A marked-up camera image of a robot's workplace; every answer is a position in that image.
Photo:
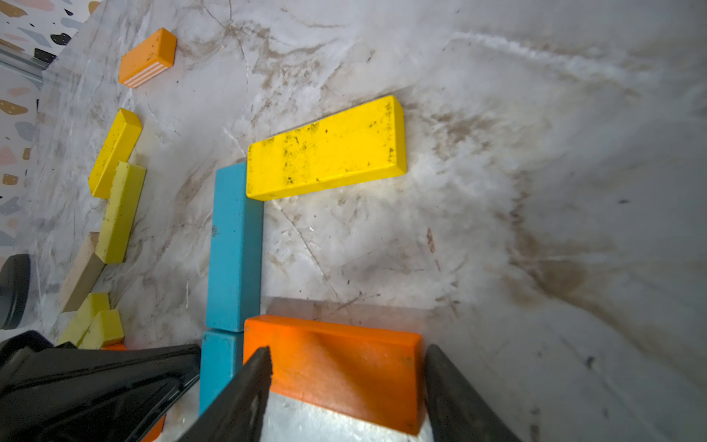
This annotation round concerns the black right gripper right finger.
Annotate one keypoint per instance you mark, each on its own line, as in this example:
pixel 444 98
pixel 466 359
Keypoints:
pixel 456 411

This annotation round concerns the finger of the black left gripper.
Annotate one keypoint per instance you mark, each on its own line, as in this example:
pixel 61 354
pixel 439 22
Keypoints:
pixel 62 393

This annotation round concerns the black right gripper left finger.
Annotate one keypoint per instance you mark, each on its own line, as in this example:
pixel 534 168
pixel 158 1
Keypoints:
pixel 238 411

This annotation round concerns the teal block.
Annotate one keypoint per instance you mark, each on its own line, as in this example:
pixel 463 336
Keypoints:
pixel 234 279
pixel 222 358

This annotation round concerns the yellow-green block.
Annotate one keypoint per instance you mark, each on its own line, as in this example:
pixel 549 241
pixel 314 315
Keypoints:
pixel 120 212

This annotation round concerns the yellow block scuffed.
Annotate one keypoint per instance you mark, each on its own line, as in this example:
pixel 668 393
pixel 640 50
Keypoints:
pixel 364 143

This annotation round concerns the black gooseneck mic stand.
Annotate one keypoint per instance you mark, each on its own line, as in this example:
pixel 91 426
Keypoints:
pixel 15 278

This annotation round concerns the natural wood block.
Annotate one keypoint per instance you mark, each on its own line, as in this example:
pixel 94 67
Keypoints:
pixel 83 275

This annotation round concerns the aluminium corner post left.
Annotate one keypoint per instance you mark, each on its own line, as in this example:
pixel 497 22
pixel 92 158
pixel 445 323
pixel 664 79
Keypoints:
pixel 22 63

